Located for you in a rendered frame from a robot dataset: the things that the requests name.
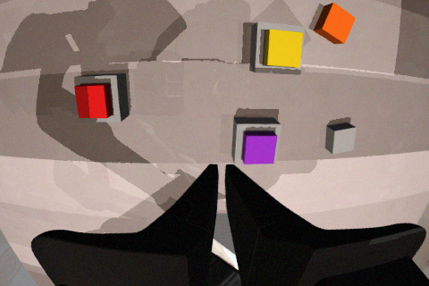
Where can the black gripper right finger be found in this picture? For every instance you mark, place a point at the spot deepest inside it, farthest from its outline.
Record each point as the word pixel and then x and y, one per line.
pixel 275 247

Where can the orange block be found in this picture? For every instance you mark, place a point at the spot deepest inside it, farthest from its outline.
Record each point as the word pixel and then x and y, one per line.
pixel 334 24

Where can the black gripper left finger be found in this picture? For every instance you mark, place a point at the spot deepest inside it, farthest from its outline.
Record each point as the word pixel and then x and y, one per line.
pixel 174 250

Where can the red button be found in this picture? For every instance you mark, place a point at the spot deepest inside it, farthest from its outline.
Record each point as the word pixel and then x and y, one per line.
pixel 102 97

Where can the purple button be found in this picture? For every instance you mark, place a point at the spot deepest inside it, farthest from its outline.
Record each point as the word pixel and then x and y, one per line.
pixel 255 140

